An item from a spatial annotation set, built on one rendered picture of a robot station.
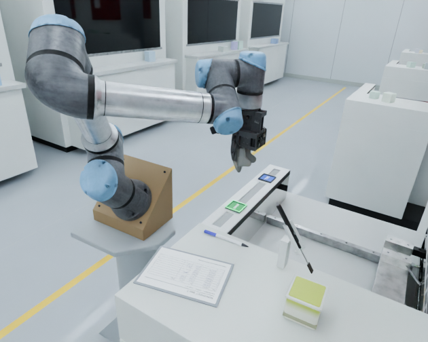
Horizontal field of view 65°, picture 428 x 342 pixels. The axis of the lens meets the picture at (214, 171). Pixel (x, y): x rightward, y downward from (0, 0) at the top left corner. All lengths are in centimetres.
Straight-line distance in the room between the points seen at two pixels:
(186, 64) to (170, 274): 482
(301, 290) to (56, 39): 74
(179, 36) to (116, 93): 471
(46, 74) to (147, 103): 20
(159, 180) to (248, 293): 57
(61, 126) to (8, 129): 74
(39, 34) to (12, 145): 274
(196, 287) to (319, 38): 859
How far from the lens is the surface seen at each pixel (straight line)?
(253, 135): 97
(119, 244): 122
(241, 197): 120
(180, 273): 87
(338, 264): 121
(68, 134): 411
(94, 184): 107
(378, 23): 891
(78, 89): 74
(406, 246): 125
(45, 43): 81
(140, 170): 128
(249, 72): 93
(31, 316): 224
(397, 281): 114
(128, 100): 76
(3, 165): 355
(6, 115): 345
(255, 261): 92
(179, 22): 543
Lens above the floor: 156
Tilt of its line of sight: 26 degrees down
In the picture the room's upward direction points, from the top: 3 degrees clockwise
